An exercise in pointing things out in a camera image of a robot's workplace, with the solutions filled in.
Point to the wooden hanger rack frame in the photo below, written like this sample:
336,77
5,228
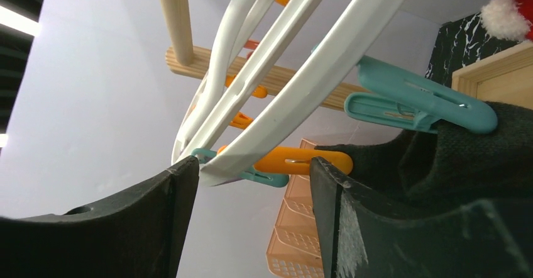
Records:
239,22

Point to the white round clip hanger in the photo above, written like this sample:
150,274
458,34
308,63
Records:
284,98

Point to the orange clothes peg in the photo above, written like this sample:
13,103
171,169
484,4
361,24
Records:
284,160

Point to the red sock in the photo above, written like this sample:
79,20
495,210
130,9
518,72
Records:
508,19

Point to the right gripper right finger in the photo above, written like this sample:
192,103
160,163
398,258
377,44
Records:
363,233

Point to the peach mesh file organizer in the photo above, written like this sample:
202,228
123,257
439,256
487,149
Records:
294,249

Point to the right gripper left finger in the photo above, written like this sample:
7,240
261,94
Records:
137,232

